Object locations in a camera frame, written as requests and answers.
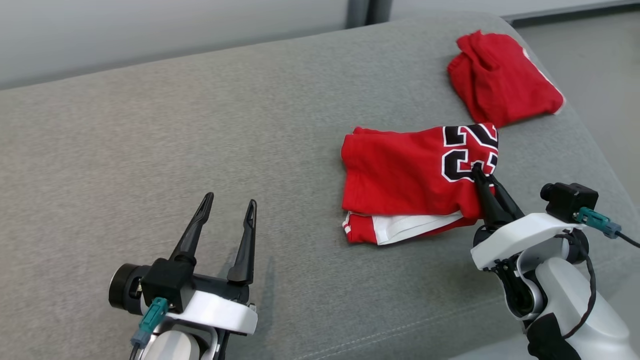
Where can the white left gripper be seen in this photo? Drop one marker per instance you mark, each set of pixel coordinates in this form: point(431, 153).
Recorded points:
point(220, 310)

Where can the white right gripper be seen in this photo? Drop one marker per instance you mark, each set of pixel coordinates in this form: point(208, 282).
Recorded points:
point(520, 235)

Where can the red jersey white sleeves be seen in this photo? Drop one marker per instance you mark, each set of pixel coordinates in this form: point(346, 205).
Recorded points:
point(400, 175)

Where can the red shorts white stripes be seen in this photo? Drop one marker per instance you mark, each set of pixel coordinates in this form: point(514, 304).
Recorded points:
point(500, 80)

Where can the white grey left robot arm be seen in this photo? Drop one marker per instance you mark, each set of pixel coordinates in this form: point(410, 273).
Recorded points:
point(175, 347)

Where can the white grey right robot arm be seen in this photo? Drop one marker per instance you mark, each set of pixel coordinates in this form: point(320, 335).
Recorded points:
point(575, 300)

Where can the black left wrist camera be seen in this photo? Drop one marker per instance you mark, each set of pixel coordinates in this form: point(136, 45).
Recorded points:
point(167, 282)

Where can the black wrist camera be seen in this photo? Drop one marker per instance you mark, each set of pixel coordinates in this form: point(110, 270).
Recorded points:
point(167, 282)
point(570, 200)

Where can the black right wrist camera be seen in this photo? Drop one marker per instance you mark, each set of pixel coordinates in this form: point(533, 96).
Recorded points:
point(570, 200)

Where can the teal right camera connector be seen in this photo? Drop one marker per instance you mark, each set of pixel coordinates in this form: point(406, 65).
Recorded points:
point(597, 221)

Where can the teal camera connector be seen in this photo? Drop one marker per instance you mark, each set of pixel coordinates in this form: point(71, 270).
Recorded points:
point(150, 320)
point(597, 221)

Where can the teal left camera connector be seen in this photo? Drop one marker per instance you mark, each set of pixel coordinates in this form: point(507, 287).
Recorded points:
point(150, 320)

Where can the grey partition post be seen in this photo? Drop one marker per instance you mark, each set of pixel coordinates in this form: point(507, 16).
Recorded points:
point(357, 12)
point(380, 10)

